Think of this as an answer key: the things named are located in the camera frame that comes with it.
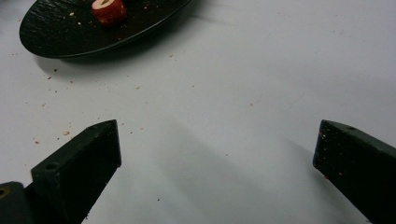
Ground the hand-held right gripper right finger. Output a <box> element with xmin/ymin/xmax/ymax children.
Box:
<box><xmin>312</xmin><ymin>119</ymin><xmax>396</xmax><ymax>224</ymax></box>

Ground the red fruit piece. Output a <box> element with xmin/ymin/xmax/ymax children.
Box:
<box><xmin>91</xmin><ymin>0</ymin><xmax>128</xmax><ymax>28</ymax></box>

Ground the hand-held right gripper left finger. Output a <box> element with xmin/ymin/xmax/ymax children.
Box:
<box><xmin>30</xmin><ymin>119</ymin><xmax>122</xmax><ymax>224</ymax></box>

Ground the black round plate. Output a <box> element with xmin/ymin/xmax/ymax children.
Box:
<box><xmin>19</xmin><ymin>0</ymin><xmax>192</xmax><ymax>60</ymax></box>

